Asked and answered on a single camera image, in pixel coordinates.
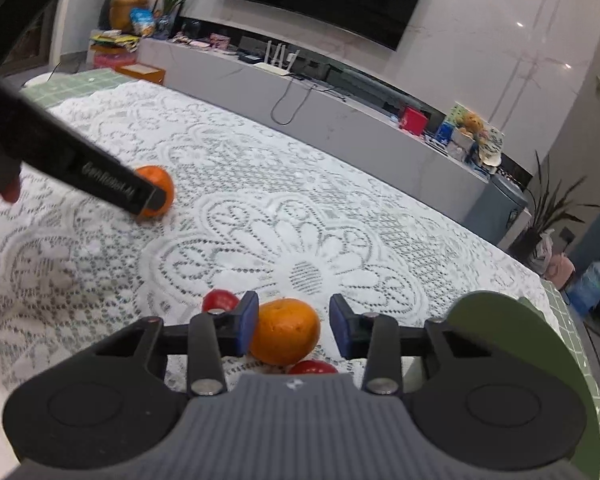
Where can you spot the grey trash bin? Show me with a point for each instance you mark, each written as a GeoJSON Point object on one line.
{"type": "Point", "coordinates": [492, 210]}

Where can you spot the red cherry tomato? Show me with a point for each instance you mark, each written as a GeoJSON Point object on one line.
{"type": "Point", "coordinates": [312, 367]}
{"type": "Point", "coordinates": [220, 301]}

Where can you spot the white router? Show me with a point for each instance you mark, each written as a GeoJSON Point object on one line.
{"type": "Point", "coordinates": [272, 67]}

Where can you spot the orange cardboard box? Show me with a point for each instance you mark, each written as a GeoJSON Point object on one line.
{"type": "Point", "coordinates": [142, 74]}

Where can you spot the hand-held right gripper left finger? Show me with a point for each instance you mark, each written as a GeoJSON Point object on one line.
{"type": "Point", "coordinates": [247, 325]}

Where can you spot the tall leafy potted plant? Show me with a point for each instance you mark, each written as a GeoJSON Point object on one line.
{"type": "Point", "coordinates": [550, 205]}

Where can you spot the red box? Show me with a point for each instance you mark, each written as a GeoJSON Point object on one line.
{"type": "Point", "coordinates": [412, 120]}

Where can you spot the orange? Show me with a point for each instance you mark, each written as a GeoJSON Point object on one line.
{"type": "Point", "coordinates": [285, 332]}
{"type": "Point", "coordinates": [164, 182]}

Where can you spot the green colander bowl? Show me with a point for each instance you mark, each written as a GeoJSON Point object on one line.
{"type": "Point", "coordinates": [520, 340]}

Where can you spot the teddy bear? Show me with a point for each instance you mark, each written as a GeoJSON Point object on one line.
{"type": "Point", "coordinates": [472, 125]}

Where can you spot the pink box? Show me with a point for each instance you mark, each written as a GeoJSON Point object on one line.
{"type": "Point", "coordinates": [110, 60]}

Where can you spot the gold vase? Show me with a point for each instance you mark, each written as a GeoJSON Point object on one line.
{"type": "Point", "coordinates": [127, 10]}

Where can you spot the grey television cabinet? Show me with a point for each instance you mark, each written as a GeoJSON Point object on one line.
{"type": "Point", "coordinates": [355, 145]}

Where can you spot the pile of packets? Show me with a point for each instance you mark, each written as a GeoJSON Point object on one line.
{"type": "Point", "coordinates": [112, 40]}

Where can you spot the white stool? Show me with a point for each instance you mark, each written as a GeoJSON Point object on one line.
{"type": "Point", "coordinates": [37, 80]}

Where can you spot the blue water jug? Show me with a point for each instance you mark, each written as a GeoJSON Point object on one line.
{"type": "Point", "coordinates": [595, 285]}

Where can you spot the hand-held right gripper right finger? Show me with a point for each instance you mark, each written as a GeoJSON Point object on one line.
{"type": "Point", "coordinates": [340, 327]}

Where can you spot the white hat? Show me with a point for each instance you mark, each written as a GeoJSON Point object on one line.
{"type": "Point", "coordinates": [490, 157]}

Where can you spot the white plastic bag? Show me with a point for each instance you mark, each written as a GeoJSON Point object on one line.
{"type": "Point", "coordinates": [542, 252]}

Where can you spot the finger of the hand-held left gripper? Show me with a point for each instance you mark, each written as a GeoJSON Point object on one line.
{"type": "Point", "coordinates": [150, 200]}

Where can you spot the white lace tablecloth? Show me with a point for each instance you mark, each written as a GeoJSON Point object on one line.
{"type": "Point", "coordinates": [180, 160]}

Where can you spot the blue snack bag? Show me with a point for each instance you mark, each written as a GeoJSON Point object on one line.
{"type": "Point", "coordinates": [142, 22]}

